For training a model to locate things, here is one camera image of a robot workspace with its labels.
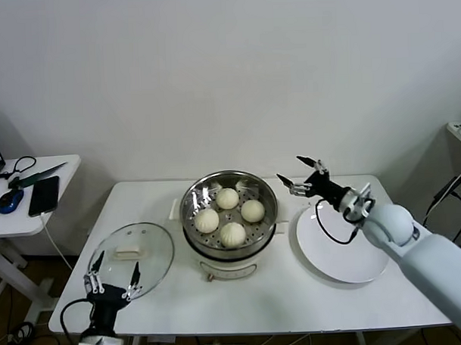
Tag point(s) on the white side table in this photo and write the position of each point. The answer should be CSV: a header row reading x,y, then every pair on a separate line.
x,y
12,225

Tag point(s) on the round glass pot lid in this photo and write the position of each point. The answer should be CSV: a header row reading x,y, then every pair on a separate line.
x,y
161,250

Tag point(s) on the black smartphone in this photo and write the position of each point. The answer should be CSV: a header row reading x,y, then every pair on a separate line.
x,y
44,196

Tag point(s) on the blue computer mouse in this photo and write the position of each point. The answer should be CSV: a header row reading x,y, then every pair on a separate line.
x,y
10,201

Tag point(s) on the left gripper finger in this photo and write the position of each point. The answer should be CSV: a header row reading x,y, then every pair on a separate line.
x,y
94,270
135,276

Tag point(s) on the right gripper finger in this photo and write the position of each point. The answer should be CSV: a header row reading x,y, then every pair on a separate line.
x,y
313,165
293,186

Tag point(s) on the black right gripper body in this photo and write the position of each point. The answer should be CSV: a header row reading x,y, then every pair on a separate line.
x,y
325,186

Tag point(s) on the white round plate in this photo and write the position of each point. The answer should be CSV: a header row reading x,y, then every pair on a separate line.
x,y
332,260

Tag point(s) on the stainless steel steamer basket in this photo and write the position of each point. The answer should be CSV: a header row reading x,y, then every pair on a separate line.
x,y
267,205

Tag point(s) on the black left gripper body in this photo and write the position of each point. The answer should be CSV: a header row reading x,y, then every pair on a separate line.
x,y
106,298

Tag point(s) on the green blade knife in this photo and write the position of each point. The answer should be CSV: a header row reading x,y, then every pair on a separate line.
x,y
32,179

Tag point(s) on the white electric cooker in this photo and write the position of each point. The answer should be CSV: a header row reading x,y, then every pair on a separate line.
x,y
226,267

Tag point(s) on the white steamed baozi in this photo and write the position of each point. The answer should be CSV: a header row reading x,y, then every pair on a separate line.
x,y
206,220
232,234
227,198
252,210

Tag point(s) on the white side desk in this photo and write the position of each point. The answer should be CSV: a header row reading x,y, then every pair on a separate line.
x,y
458,140

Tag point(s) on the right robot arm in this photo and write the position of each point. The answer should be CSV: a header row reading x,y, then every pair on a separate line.
x,y
427,264

